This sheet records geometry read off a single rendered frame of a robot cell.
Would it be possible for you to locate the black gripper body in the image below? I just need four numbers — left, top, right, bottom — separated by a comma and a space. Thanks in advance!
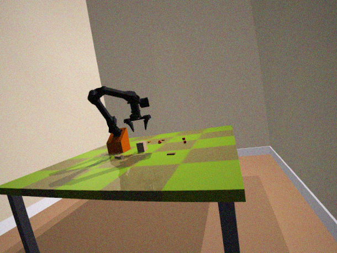
123, 108, 151, 123

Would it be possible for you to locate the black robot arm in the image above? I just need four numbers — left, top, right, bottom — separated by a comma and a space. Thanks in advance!
88, 86, 149, 137

